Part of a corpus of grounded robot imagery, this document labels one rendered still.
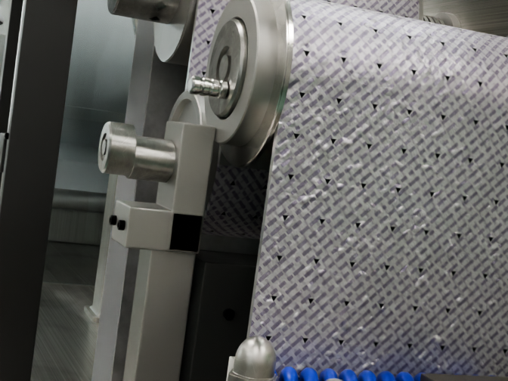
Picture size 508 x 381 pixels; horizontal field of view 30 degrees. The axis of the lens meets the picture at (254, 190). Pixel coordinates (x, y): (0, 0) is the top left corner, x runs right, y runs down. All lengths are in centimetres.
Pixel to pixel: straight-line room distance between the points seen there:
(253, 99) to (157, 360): 22
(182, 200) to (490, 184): 24
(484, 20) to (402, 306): 41
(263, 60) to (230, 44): 5
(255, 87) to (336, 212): 11
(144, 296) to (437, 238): 23
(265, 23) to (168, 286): 22
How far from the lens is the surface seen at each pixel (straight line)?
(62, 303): 154
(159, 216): 72
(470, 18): 106
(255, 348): 60
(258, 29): 67
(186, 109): 85
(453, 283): 74
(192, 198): 72
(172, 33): 94
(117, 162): 71
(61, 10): 96
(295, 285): 68
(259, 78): 66
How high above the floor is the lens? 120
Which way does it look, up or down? 3 degrees down
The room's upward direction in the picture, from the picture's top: 8 degrees clockwise
